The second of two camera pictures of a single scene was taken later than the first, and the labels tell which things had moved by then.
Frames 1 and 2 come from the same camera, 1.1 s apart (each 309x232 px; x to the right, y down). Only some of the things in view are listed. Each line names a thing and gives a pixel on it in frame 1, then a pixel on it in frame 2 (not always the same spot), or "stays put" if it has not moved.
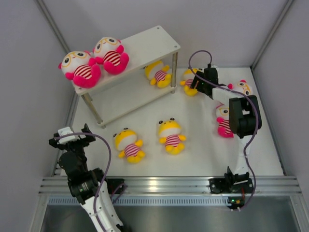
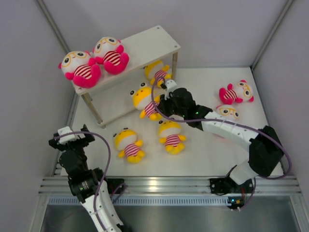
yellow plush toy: x=170 y=131 stays put
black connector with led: x=235 y=202 stays put
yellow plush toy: x=188 y=75 → x=142 y=99
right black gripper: x=194 y=82 → x=162 y=106
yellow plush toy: x=126 y=140 stays put
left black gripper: x=84 y=141 stays put
